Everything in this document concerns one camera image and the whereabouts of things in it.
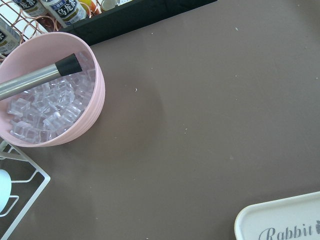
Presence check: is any white wire cup rack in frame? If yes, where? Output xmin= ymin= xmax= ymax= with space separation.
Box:
xmin=0 ymin=140 xmax=51 ymax=240

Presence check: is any copper wire basket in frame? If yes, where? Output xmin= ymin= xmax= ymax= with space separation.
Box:
xmin=0 ymin=0 xmax=101 ymax=43

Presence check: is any beige rabbit serving tray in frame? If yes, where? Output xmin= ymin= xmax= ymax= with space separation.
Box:
xmin=234 ymin=191 xmax=320 ymax=240

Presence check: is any light blue cup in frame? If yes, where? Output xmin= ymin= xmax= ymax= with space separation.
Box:
xmin=0 ymin=169 xmax=12 ymax=212

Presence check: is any pink bowl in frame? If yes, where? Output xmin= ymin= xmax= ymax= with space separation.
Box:
xmin=0 ymin=32 xmax=106 ymax=147

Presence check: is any tea bottle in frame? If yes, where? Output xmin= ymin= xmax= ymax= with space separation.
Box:
xmin=0 ymin=18 xmax=21 ymax=55
xmin=41 ymin=0 xmax=88 ymax=28

